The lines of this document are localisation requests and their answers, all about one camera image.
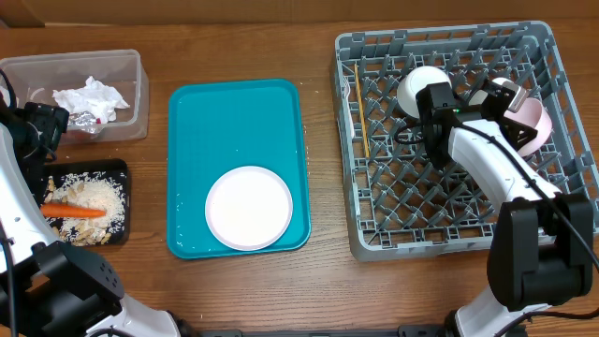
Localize white paper cup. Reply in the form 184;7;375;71
468;77;511;106

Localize white bowl with food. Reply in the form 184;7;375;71
396;66;450;119

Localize wooden skewer stick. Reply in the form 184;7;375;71
354;62;370;160

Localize white plastic fork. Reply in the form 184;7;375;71
343;77;356;139

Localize pink round plate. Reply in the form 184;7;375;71
205;166;294;252

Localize white napkin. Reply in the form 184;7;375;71
52;76;130;124

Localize orange carrot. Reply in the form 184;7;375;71
40;203;106;218

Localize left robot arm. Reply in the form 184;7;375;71
1;103;195;336

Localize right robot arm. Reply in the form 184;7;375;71
416;81;598;336

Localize grey plastic dishwasher rack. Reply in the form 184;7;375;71
332;21;598;261

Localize teal plastic serving tray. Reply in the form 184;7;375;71
167;79;312;259

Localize rice and food scraps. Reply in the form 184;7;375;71
41;169;129;246

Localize clear plastic storage bin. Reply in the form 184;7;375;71
1;50;149;144

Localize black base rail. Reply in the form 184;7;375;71
195;325;459;337

